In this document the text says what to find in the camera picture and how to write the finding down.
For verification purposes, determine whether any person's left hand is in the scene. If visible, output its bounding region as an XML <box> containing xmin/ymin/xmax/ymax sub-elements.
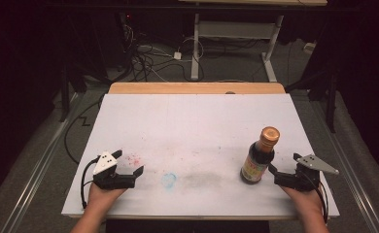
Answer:
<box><xmin>86</xmin><ymin>182</ymin><xmax>127</xmax><ymax>216</ymax></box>

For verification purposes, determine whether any black floor cable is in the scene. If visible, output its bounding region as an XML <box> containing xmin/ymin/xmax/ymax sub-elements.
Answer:
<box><xmin>63</xmin><ymin>93</ymin><xmax>106</xmax><ymax>165</ymax></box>

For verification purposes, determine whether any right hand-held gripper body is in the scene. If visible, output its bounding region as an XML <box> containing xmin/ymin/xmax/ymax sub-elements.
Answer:
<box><xmin>274</xmin><ymin>153</ymin><xmax>340</xmax><ymax>192</ymax></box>

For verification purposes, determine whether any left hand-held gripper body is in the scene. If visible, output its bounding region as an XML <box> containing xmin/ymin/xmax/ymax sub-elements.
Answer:
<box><xmin>92</xmin><ymin>150</ymin><xmax>137</xmax><ymax>190</ymax></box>

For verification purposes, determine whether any small white box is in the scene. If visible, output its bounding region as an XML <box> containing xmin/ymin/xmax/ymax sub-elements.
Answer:
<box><xmin>302</xmin><ymin>42</ymin><xmax>318</xmax><ymax>54</ymax></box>

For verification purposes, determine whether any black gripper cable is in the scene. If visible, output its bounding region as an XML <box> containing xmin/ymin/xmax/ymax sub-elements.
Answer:
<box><xmin>302</xmin><ymin>169</ymin><xmax>330</xmax><ymax>225</ymax></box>
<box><xmin>80</xmin><ymin>156</ymin><xmax>102</xmax><ymax>210</ymax></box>

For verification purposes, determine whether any white board table cover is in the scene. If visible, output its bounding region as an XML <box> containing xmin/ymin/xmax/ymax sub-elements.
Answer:
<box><xmin>61</xmin><ymin>93</ymin><xmax>341</xmax><ymax>219</ymax></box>

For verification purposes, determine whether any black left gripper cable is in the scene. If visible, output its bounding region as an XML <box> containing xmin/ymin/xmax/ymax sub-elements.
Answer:
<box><xmin>80</xmin><ymin>156</ymin><xmax>102</xmax><ymax>210</ymax></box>

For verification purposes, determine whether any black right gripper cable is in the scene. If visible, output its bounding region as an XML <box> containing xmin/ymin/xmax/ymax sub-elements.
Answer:
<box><xmin>302</xmin><ymin>169</ymin><xmax>330</xmax><ymax>225</ymax></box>

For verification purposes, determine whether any black metal stand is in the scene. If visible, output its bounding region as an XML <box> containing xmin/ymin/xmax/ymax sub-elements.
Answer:
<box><xmin>286</xmin><ymin>69</ymin><xmax>338</xmax><ymax>134</ymax></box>
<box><xmin>58</xmin><ymin>62</ymin><xmax>88</xmax><ymax>123</ymax></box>

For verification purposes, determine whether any dark sauce bottle gold cap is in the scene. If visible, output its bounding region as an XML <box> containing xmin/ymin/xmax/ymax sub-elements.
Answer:
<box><xmin>240</xmin><ymin>125</ymin><xmax>281</xmax><ymax>185</ymax></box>

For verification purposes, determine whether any white metal desk frame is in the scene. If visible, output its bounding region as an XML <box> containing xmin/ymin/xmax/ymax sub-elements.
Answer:
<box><xmin>190</xmin><ymin>12</ymin><xmax>285</xmax><ymax>83</ymax></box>

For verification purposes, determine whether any aluminium floor rail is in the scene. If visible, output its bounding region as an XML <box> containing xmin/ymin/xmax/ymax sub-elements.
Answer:
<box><xmin>0</xmin><ymin>91</ymin><xmax>82</xmax><ymax>233</ymax></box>
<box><xmin>310</xmin><ymin>100</ymin><xmax>379</xmax><ymax>233</ymax></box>

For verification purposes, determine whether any person's right hand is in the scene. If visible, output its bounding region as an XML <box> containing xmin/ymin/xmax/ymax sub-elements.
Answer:
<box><xmin>280</xmin><ymin>185</ymin><xmax>326</xmax><ymax>218</ymax></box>

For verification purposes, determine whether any tangle of floor cables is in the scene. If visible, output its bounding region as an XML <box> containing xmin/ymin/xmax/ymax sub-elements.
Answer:
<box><xmin>121</xmin><ymin>23</ymin><xmax>206</xmax><ymax>83</ymax></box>

